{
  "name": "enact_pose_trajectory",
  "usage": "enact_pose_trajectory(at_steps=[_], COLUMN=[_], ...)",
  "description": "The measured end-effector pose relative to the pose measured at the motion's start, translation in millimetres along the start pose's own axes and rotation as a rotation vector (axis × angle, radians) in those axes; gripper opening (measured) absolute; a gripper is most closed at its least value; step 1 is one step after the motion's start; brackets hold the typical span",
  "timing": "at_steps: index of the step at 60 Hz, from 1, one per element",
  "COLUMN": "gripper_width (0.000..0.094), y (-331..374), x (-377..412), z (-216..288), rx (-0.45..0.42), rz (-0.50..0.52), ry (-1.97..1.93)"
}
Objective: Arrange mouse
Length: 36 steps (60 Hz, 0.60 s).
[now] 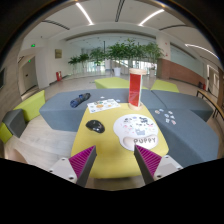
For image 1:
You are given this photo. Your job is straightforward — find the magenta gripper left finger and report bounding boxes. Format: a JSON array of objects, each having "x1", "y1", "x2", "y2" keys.
[{"x1": 48, "y1": 145, "x2": 98, "y2": 188}]

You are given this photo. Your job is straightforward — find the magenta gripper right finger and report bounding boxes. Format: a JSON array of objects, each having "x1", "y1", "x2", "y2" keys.
[{"x1": 133, "y1": 144, "x2": 184, "y2": 185}]

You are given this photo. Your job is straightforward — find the black computer mouse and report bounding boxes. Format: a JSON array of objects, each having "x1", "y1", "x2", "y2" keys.
[{"x1": 86, "y1": 120, "x2": 105, "y2": 133}]

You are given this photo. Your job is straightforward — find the yellow-green table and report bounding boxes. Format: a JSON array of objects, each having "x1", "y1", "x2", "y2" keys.
[{"x1": 71, "y1": 103, "x2": 169, "y2": 179}]

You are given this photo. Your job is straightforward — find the white round puppy mousepad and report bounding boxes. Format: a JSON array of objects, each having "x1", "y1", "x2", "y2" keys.
[{"x1": 113, "y1": 114, "x2": 158, "y2": 151}]

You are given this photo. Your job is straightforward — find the small stickers on sofa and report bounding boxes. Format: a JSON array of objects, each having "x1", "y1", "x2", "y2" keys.
[{"x1": 154, "y1": 109, "x2": 176, "y2": 125}]

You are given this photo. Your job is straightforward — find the grey modular sofa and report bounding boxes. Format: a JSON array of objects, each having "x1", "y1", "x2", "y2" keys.
[{"x1": 40, "y1": 89, "x2": 219, "y2": 167}]

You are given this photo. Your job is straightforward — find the folded dark blue umbrella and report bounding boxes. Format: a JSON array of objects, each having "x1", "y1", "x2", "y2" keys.
[{"x1": 70, "y1": 93, "x2": 91, "y2": 108}]

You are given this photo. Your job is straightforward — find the colourful sticker sheet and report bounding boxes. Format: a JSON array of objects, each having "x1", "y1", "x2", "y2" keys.
[{"x1": 87, "y1": 99, "x2": 120, "y2": 113}]

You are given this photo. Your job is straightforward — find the lime green left bench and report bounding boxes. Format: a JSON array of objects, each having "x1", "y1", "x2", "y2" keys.
[{"x1": 0, "y1": 90, "x2": 45, "y2": 143}]

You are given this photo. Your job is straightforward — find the lime green right ottoman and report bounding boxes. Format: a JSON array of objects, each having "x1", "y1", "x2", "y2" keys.
[{"x1": 151, "y1": 80, "x2": 179, "y2": 93}]

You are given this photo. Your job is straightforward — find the lime green ottoman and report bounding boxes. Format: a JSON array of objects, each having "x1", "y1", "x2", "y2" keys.
[
  {"x1": 151, "y1": 80, "x2": 179, "y2": 93},
  {"x1": 94, "y1": 76, "x2": 149, "y2": 90}
]

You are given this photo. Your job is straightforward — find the grey cushion on bench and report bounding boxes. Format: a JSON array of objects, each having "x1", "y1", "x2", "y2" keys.
[{"x1": 3, "y1": 109, "x2": 26, "y2": 138}]

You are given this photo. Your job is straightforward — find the lime green far ottoman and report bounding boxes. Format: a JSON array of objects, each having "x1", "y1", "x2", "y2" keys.
[{"x1": 94, "y1": 76, "x2": 149, "y2": 90}]

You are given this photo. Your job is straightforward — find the wooden chair at right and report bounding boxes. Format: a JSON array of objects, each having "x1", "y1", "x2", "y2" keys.
[{"x1": 196, "y1": 89, "x2": 224, "y2": 121}]

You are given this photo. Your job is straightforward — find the red fire extinguisher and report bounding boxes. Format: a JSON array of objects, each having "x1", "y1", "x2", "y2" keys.
[{"x1": 56, "y1": 71, "x2": 62, "y2": 81}]

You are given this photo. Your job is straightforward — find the large potted plant white pot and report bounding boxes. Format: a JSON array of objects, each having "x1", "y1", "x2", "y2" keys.
[{"x1": 107, "y1": 42, "x2": 128, "y2": 77}]

